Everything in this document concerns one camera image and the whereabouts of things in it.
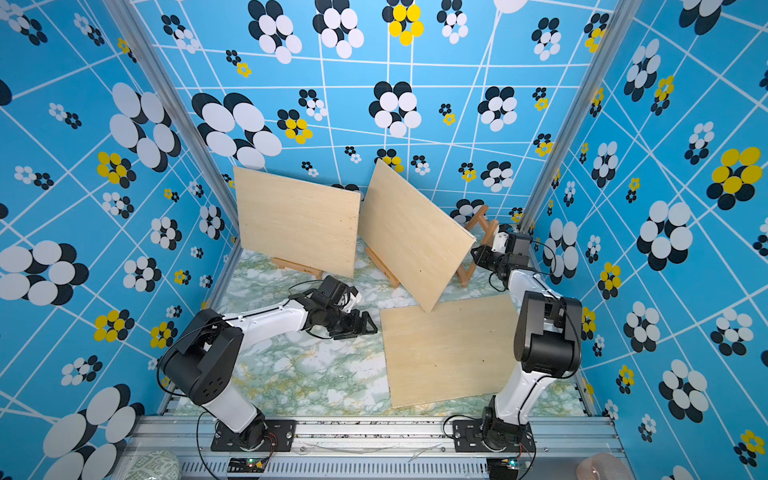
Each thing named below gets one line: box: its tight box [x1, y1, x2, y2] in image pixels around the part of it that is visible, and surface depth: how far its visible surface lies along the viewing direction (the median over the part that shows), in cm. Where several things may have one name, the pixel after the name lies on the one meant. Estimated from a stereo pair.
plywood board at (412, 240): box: [359, 159, 476, 313], surface depth 91 cm
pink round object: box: [576, 452, 631, 480], surface depth 69 cm
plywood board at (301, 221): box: [233, 166, 361, 278], surface depth 96 cm
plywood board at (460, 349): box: [380, 294, 521, 408], surface depth 89 cm
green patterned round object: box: [123, 449, 182, 480], surface depth 69 cm
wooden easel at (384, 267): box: [366, 246, 401, 289], surface depth 103 cm
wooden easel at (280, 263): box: [271, 257, 324, 279], surface depth 104 cm
